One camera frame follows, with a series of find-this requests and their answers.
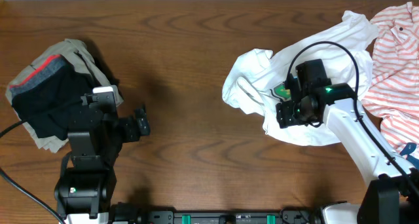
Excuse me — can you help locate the folded khaki garment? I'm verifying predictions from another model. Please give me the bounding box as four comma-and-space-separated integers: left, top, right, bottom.
5, 38, 125, 153

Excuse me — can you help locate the white t-shirt green logo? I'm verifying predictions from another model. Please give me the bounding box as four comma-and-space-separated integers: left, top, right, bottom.
222, 11, 378, 146

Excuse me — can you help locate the folded black garment red waistband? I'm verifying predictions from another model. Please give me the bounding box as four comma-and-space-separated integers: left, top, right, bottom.
9, 54, 97, 140

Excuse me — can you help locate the dark blue garment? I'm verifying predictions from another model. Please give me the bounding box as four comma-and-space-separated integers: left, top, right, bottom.
399, 142, 419, 169

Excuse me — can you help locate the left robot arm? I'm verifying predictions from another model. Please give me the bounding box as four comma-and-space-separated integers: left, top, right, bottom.
54, 92, 151, 223

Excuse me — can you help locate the black cable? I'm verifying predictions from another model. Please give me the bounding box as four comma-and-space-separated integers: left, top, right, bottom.
0, 119, 66, 224
286, 41, 419, 198

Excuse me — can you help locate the left black cable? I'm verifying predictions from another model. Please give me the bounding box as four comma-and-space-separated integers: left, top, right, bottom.
0, 119, 66, 224

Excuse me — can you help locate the pink white striped shirt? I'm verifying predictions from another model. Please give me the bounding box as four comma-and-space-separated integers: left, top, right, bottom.
362, 2, 418, 158

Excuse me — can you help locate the right black cable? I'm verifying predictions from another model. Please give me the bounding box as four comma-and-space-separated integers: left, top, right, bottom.
286, 41, 419, 198

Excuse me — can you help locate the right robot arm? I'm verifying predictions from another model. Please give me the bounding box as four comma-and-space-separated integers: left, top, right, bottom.
276, 60, 418, 223

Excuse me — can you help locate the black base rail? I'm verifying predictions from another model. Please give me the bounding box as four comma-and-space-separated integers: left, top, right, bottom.
111, 202, 325, 224

